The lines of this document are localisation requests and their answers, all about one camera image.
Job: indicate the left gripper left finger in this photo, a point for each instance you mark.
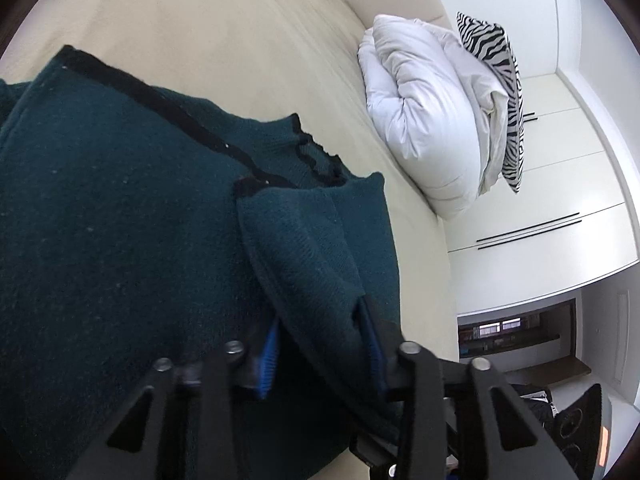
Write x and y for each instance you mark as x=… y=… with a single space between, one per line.
x=180 y=416

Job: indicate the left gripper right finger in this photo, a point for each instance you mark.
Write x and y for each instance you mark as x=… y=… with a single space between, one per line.
x=450 y=408

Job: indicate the dark green knit sweater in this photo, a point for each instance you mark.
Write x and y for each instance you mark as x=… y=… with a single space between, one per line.
x=137 y=224

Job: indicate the black round device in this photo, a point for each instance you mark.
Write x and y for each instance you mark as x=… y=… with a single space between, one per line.
x=582 y=432

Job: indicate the dark open shelf niche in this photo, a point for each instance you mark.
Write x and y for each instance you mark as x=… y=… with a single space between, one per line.
x=536 y=347

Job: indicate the white wardrobe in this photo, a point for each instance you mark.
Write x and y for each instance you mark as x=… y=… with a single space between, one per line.
x=568 y=226

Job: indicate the white folded duvet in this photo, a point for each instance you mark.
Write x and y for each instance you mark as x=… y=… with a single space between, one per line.
x=440 y=110

